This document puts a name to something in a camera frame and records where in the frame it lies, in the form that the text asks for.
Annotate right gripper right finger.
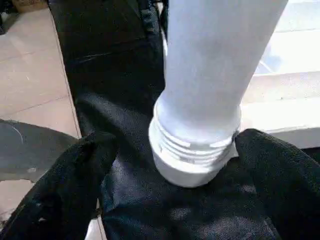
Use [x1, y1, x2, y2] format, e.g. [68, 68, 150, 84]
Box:
[234, 128, 320, 240]

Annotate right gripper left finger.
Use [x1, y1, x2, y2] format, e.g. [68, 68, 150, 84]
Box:
[0, 131, 121, 240]

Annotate white plastic table leg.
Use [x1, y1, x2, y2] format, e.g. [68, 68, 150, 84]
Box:
[148, 0, 290, 190]

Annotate black work mat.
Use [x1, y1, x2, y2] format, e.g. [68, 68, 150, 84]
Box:
[47, 0, 320, 240]

